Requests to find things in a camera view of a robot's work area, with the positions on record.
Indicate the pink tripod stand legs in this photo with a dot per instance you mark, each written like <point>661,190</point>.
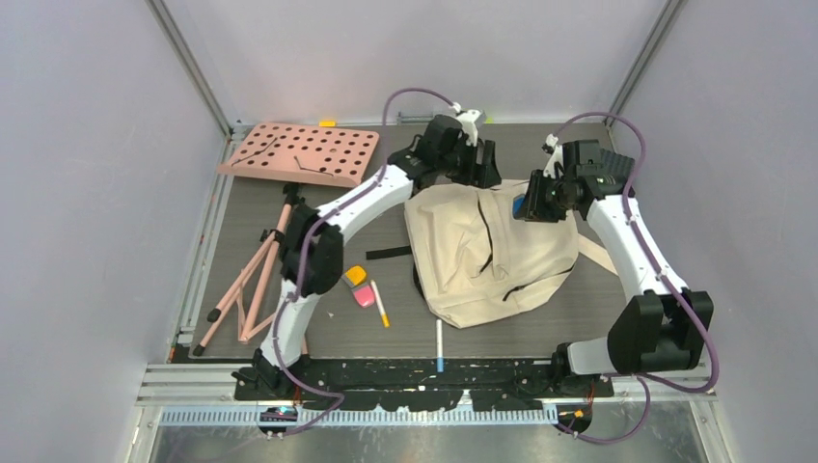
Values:
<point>241,282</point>

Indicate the blue eraser block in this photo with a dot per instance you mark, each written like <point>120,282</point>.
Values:
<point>517,205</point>

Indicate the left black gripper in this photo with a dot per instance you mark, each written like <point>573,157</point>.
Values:
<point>481,177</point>

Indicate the cream canvas backpack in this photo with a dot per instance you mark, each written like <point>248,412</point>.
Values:
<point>476,264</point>

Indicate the yellow capped white marker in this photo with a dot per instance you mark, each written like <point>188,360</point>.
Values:
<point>379,304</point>

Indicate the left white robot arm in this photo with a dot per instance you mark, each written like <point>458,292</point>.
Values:
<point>313,250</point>

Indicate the orange eraser block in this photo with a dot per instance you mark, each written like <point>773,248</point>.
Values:
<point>355,276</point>

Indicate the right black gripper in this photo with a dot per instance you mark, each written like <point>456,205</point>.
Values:
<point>534,209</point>

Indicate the blue capped white marker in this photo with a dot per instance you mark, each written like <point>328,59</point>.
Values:
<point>439,347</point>

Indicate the pink eraser block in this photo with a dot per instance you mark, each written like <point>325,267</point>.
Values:
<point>364,296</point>

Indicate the pink perforated stand board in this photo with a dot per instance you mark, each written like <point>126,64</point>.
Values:
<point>308,154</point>

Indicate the dark grey studded baseplate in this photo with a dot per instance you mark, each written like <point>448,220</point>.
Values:
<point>616,164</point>

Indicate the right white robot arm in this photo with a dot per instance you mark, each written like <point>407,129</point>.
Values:
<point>663,323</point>

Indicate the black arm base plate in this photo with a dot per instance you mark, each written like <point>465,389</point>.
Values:
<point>503,384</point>

